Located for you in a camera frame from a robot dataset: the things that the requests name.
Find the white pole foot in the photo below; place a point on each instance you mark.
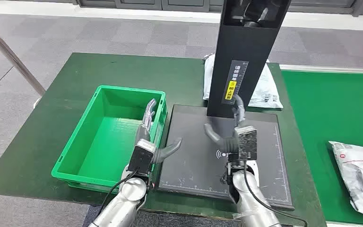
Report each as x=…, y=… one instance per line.
x=37, y=102

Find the white flat parcel bag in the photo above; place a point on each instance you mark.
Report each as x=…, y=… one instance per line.
x=264, y=91

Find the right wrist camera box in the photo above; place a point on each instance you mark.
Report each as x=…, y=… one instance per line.
x=247, y=142

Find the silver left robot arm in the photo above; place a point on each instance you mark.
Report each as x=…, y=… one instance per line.
x=122, y=203

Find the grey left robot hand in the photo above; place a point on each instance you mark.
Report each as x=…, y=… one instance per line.
x=144, y=134

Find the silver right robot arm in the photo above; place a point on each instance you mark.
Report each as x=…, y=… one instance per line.
x=247, y=194

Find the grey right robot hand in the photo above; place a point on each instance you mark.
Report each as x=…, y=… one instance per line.
x=228, y=144

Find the green plastic crate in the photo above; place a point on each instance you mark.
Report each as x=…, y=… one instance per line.
x=106, y=150

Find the metal pole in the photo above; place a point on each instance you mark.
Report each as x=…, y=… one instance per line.
x=12, y=58

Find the white conveyor frame rail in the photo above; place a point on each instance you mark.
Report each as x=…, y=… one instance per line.
x=325, y=69

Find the green conveyor belt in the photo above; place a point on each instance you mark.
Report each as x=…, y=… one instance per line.
x=325, y=109

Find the grey parcel bag black marks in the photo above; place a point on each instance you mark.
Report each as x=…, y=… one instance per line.
x=360, y=175

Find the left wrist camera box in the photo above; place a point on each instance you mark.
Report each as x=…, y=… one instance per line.
x=140, y=158

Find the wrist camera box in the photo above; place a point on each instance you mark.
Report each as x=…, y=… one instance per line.
x=247, y=142
x=140, y=158

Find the black scanner column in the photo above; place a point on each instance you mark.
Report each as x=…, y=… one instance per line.
x=231, y=47

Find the green table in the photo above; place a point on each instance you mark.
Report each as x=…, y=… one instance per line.
x=75, y=75

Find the black scanner base plate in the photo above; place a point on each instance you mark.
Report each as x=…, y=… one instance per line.
x=194, y=169

